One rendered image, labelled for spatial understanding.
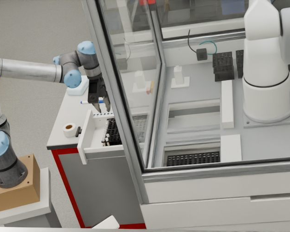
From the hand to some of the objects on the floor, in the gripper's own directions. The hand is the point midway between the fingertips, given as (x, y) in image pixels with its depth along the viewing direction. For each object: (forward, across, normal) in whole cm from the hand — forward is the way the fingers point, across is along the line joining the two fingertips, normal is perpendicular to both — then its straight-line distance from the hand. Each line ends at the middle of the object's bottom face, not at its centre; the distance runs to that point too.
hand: (103, 111), depth 272 cm
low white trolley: (+98, +8, -36) cm, 104 cm away
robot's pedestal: (+98, +42, +28) cm, 110 cm away
